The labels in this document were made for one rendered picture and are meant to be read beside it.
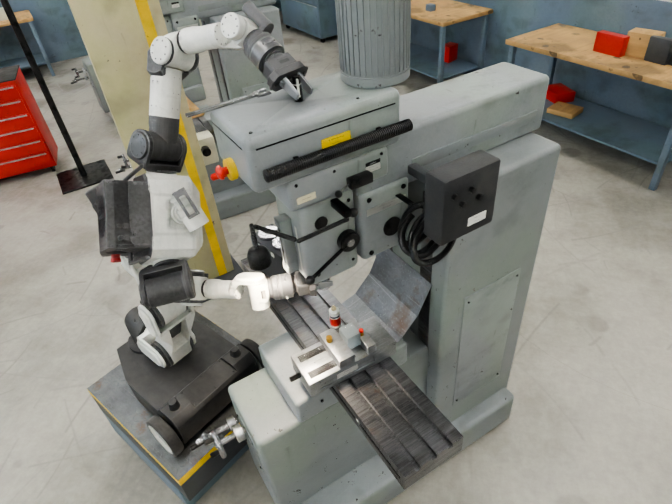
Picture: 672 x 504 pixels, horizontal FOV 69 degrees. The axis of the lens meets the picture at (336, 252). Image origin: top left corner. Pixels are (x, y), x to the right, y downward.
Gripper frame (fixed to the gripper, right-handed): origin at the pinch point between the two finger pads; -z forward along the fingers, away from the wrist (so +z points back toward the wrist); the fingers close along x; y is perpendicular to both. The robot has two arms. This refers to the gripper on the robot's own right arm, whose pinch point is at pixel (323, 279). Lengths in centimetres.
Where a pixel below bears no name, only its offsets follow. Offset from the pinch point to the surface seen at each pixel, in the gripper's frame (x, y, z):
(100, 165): 381, 123, 193
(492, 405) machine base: 0, 103, -77
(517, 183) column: 2, -25, -70
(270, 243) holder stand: 37.3, 8.3, 17.2
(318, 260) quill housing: -11.3, -18.2, 1.6
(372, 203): -6.0, -32.5, -17.3
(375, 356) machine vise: -20.1, 22.3, -13.6
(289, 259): -6.2, -16.4, 10.5
